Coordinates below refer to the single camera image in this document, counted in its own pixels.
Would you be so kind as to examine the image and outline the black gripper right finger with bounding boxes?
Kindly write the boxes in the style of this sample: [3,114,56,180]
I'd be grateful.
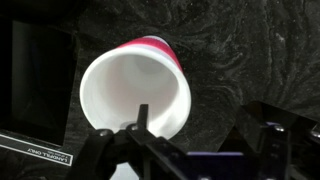
[218,100,320,180]

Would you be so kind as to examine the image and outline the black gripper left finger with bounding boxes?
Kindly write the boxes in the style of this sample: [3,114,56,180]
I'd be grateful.
[66,103,188,180]

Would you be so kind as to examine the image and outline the red plastic cup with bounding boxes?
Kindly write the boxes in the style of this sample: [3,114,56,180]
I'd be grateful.
[79,34,193,180]

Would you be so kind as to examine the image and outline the landfill only label strip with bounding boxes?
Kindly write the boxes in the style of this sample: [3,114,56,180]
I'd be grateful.
[0,128,74,167]

